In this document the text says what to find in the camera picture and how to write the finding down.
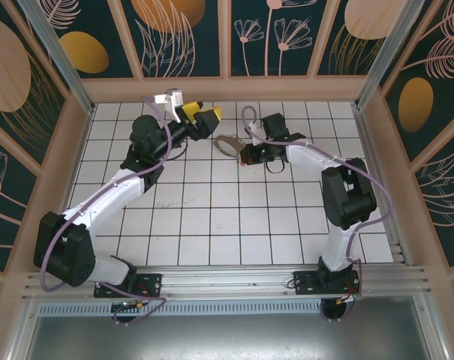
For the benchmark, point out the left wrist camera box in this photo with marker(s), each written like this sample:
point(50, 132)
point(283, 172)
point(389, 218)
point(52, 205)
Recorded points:
point(170, 98)

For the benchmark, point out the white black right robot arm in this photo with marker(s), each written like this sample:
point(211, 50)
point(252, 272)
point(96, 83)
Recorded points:
point(309, 155)

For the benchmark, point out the aluminium frame post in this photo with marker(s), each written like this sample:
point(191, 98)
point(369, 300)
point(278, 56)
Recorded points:
point(385, 56)
point(59, 56)

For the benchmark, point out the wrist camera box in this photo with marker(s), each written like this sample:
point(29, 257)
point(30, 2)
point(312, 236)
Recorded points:
point(170, 98)
point(253, 131)

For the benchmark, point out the grey metal sheet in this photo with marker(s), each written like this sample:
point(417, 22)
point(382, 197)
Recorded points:
point(226, 337)

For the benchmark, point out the pink circle gold leaves panel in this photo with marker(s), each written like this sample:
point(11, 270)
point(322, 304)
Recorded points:
point(365, 18)

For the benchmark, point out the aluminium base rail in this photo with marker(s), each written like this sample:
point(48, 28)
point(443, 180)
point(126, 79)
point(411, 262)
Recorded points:
point(226, 281)

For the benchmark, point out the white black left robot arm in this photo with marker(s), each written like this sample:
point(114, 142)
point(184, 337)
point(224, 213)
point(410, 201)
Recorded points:
point(110, 195)

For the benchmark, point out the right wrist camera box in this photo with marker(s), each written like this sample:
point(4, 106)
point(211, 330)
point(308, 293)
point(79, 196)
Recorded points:
point(253, 131)

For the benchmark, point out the pink circle moon art panel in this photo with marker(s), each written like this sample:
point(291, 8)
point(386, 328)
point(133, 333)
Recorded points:
point(5, 63)

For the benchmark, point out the orange circle leaves art panel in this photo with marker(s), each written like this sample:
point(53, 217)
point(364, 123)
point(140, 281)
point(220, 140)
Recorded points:
point(166, 15)

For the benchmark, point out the white left camera mount bracket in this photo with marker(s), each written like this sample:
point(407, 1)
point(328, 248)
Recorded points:
point(178, 114)

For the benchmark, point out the aluminium table side rail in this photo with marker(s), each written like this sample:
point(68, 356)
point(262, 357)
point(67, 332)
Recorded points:
point(70, 187)
point(373, 157)

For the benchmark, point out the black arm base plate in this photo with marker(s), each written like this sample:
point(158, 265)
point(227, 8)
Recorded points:
point(303, 285)
point(153, 287)

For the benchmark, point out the pink leaves art panel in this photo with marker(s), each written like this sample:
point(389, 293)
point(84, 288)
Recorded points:
point(448, 195)

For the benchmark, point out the pink flowers art panel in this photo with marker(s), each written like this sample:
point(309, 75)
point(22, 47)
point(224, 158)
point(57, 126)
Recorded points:
point(256, 56)

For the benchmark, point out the orange oval feather art panel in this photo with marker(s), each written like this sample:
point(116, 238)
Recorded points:
point(84, 52)
point(416, 105)

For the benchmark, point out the base connector wiring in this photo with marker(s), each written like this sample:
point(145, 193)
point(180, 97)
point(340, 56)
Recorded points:
point(131, 306)
point(341, 301)

